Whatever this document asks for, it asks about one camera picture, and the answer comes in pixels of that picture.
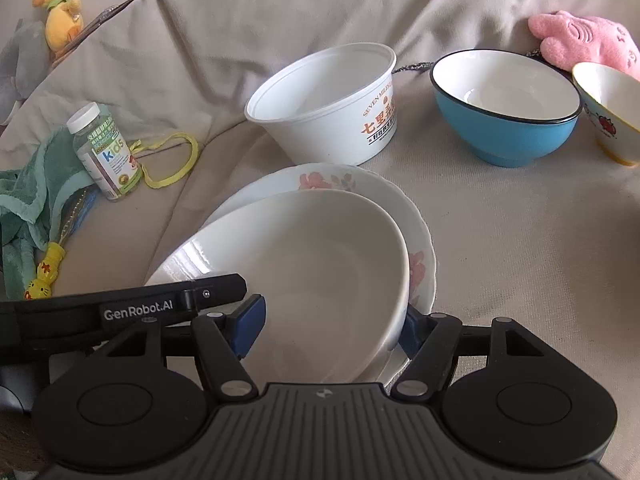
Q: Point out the green towel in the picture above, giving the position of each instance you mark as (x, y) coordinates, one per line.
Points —
(33, 201)

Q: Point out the grey plush toy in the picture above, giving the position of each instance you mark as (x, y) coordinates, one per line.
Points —
(25, 62)

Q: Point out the kids vitamin bottle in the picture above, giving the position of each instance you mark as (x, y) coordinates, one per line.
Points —
(103, 151)

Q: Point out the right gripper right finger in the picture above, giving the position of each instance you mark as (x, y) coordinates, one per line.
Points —
(430, 342)

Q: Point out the floral white shallow bowl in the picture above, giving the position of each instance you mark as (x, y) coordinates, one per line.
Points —
(421, 254)

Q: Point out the yellow cat toy stick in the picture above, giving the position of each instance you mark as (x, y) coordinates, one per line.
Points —
(46, 273)

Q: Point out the white bowl yellow rim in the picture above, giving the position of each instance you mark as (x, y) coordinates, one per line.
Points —
(611, 102)

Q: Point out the large white ceramic bowl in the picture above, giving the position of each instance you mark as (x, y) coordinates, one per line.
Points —
(333, 268)

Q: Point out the pink plush toy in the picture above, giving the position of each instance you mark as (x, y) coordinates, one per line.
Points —
(567, 39)

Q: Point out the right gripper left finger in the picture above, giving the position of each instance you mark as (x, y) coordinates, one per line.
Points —
(222, 341)

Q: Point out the blue enamel bowl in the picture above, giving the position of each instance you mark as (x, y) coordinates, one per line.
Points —
(509, 108)

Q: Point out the white plastic takeaway bowl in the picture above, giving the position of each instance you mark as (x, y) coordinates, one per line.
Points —
(336, 105)

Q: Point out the yellow duck plush toy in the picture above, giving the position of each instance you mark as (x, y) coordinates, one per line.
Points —
(63, 24)

